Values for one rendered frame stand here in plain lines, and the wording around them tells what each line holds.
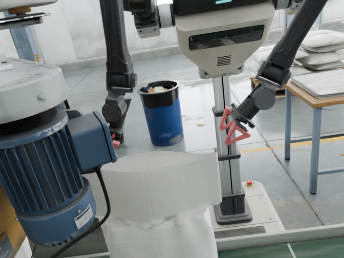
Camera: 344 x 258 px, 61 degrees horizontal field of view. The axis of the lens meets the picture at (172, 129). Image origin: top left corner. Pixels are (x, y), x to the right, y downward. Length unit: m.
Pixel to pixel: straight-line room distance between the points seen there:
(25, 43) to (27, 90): 9.06
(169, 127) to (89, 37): 6.35
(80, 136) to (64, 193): 0.11
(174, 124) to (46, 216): 2.69
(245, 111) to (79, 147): 0.52
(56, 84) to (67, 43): 8.86
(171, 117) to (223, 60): 1.90
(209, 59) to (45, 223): 0.95
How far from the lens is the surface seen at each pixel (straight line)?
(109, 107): 0.81
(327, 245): 1.59
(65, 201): 0.61
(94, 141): 0.58
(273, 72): 0.89
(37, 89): 0.51
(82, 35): 9.23
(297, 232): 1.57
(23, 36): 9.55
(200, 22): 1.19
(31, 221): 0.63
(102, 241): 1.64
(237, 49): 1.30
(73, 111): 0.66
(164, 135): 3.23
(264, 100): 0.83
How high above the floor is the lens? 1.50
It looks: 24 degrees down
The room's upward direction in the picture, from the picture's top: 9 degrees counter-clockwise
